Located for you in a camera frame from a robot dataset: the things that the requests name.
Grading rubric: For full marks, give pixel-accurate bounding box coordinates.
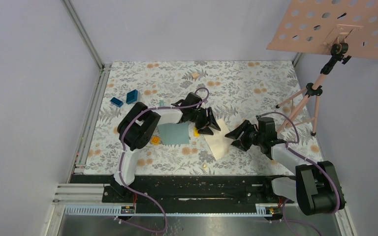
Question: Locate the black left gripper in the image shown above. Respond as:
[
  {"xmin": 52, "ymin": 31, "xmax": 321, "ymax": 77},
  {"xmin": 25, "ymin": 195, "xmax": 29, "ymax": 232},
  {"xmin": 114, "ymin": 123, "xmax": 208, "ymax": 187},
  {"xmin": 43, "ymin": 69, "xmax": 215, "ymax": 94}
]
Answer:
[{"xmin": 189, "ymin": 108, "xmax": 220, "ymax": 136}]

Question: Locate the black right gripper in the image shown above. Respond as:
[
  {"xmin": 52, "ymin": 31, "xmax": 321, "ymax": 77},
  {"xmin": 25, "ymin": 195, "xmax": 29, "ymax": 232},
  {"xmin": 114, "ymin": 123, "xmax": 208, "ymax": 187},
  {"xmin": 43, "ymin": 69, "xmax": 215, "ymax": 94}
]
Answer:
[{"xmin": 225, "ymin": 119, "xmax": 264, "ymax": 152}]

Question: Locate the tan lined letter paper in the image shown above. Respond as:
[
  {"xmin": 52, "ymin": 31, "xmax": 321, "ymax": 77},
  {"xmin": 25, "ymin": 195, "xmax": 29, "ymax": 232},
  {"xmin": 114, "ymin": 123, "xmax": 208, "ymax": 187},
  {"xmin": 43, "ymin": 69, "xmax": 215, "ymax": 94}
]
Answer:
[{"xmin": 204, "ymin": 118, "xmax": 232, "ymax": 160}]

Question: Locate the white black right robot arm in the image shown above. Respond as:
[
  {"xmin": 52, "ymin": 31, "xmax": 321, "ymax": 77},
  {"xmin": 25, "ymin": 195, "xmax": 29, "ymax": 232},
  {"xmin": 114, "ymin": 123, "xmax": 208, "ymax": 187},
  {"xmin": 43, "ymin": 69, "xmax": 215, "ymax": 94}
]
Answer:
[{"xmin": 225, "ymin": 117, "xmax": 346, "ymax": 215}]

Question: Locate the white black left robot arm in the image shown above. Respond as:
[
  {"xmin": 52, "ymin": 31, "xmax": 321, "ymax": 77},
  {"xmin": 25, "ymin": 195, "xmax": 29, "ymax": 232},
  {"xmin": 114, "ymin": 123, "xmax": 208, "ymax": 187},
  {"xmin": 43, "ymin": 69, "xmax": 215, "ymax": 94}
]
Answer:
[{"xmin": 111, "ymin": 92, "xmax": 221, "ymax": 202}]

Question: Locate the teal paper envelope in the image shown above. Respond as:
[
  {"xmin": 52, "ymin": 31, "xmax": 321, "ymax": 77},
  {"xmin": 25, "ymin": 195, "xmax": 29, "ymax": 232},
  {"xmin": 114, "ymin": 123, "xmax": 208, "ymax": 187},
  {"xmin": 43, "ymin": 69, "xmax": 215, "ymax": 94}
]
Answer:
[{"xmin": 157, "ymin": 123, "xmax": 189, "ymax": 145}]

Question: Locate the yellow rectangular block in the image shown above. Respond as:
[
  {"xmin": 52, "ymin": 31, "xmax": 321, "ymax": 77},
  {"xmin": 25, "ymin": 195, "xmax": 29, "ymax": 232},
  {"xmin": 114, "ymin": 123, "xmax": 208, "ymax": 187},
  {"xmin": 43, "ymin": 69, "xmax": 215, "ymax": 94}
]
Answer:
[{"xmin": 193, "ymin": 127, "xmax": 200, "ymax": 137}]

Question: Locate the floral patterned table mat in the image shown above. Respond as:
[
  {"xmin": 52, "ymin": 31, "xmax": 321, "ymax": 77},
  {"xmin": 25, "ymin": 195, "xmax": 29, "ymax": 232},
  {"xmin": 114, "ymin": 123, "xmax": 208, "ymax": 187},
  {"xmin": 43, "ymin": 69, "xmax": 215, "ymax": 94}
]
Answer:
[{"xmin": 83, "ymin": 60, "xmax": 324, "ymax": 177}]

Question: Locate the small tan wooden cube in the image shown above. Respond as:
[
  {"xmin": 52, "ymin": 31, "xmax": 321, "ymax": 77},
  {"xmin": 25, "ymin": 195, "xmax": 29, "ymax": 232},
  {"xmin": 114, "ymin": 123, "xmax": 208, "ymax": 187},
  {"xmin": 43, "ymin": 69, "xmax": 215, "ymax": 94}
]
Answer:
[{"xmin": 191, "ymin": 72, "xmax": 199, "ymax": 80}]

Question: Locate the small orange lego brick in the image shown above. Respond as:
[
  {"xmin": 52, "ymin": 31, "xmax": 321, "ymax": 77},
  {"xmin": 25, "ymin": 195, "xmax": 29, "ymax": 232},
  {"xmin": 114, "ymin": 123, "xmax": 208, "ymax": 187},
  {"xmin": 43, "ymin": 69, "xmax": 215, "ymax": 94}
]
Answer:
[{"xmin": 151, "ymin": 136, "xmax": 161, "ymax": 145}]

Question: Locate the large blue lego brick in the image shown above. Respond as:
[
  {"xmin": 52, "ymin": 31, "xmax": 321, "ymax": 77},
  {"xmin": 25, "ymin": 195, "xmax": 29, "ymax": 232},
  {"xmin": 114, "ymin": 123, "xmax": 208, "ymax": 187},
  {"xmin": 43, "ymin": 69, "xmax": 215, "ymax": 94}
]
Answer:
[{"xmin": 126, "ymin": 89, "xmax": 140, "ymax": 104}]

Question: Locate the small blue lego brick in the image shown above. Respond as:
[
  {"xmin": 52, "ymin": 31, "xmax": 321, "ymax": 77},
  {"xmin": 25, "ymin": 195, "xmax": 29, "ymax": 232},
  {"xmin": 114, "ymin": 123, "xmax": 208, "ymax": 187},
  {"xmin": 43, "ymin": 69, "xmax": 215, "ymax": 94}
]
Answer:
[{"xmin": 110, "ymin": 97, "xmax": 124, "ymax": 108}]

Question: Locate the pink music stand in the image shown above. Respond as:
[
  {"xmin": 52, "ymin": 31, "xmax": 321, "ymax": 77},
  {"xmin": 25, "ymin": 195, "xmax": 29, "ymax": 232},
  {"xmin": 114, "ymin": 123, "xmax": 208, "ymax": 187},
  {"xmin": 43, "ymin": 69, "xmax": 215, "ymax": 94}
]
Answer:
[{"xmin": 267, "ymin": 0, "xmax": 378, "ymax": 129}]

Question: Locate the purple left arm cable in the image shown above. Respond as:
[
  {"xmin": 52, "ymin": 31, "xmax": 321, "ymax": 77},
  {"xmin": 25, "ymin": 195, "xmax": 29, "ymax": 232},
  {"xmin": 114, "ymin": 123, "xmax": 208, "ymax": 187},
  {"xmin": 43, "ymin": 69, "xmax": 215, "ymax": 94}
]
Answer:
[{"xmin": 114, "ymin": 87, "xmax": 210, "ymax": 235}]

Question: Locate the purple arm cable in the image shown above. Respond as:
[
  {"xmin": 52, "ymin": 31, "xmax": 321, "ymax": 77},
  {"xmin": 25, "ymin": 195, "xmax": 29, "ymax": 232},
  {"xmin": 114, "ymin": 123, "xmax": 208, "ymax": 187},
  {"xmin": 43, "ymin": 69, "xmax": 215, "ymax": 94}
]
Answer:
[
  {"xmin": 114, "ymin": 87, "xmax": 210, "ymax": 235},
  {"xmin": 257, "ymin": 112, "xmax": 344, "ymax": 236}
]

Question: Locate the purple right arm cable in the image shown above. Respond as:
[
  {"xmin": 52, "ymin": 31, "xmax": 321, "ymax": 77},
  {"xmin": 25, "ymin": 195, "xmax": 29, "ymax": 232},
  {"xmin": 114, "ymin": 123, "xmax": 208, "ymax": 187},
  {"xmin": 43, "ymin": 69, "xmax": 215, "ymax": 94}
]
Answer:
[{"xmin": 257, "ymin": 112, "xmax": 344, "ymax": 236}]

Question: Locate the aluminium frame post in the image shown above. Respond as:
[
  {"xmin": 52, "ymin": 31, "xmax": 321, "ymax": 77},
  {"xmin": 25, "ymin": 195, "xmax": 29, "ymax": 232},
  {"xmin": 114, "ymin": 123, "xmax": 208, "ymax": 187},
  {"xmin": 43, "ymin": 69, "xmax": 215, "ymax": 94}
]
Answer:
[{"xmin": 61, "ymin": 0, "xmax": 106, "ymax": 71}]

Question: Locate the white slotted cable duct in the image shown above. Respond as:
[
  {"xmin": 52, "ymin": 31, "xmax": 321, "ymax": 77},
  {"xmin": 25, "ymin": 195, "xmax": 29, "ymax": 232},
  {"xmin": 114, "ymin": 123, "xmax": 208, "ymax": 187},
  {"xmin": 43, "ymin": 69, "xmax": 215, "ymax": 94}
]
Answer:
[{"xmin": 64, "ymin": 204, "xmax": 283, "ymax": 217}]

